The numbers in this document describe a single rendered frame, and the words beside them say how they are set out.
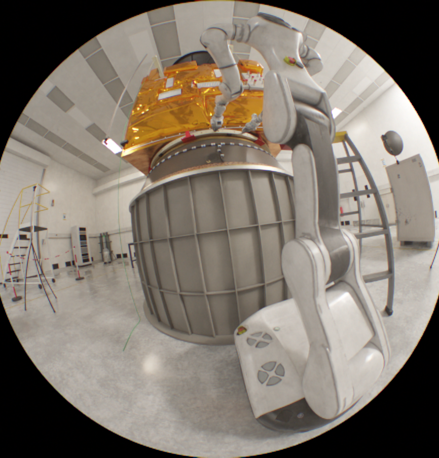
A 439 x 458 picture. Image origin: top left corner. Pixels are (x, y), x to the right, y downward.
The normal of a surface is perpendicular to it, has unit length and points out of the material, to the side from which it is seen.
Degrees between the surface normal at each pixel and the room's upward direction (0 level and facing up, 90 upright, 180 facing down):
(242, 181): 90
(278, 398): 38
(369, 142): 90
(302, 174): 90
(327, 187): 105
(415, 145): 90
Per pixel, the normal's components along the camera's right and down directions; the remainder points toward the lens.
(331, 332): -0.04, -0.71
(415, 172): -0.99, 0.14
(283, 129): -0.87, 0.44
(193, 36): 0.14, 0.99
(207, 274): -0.12, 0.00
